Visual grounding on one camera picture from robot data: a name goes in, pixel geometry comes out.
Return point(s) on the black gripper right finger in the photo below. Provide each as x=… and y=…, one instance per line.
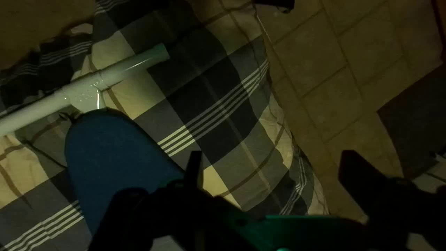
x=395, y=209

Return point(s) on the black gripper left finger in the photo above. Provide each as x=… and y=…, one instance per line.
x=153, y=217

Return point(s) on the blue ironing board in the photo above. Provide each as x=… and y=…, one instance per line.
x=112, y=162

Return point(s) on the dark floor rug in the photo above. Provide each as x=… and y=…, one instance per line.
x=418, y=120

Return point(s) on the plaid bed comforter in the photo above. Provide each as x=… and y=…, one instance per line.
x=218, y=92

